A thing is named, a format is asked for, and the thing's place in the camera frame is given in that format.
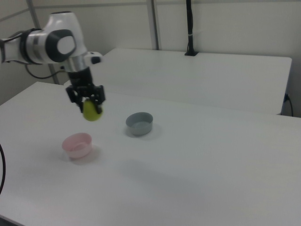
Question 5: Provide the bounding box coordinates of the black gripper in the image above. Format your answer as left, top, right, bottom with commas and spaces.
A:
65, 66, 106, 114

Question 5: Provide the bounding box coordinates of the green pear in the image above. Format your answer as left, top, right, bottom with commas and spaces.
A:
82, 98, 104, 122

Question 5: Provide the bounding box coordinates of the pink plastic bowl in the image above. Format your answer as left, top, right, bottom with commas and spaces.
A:
62, 132, 93, 159

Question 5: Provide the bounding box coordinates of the grey plastic bowl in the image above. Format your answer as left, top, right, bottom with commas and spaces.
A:
125, 112, 154, 136

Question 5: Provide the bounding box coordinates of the black pole with clamp base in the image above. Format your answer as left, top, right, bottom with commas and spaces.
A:
184, 0, 198, 57

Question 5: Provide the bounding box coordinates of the white rear table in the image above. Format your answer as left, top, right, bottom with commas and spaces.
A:
63, 48, 293, 116

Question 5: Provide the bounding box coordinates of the grey metal frame post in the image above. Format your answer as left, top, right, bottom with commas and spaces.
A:
147, 0, 162, 51
26, 0, 60, 85

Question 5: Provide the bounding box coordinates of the black cable on robot arm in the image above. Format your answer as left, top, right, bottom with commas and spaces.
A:
0, 30, 64, 80

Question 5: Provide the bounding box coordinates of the thick black hanging cable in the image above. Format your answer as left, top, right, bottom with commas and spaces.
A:
0, 143, 7, 196

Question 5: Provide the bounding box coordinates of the black cable at table side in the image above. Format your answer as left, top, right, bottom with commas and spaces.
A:
283, 93, 295, 117

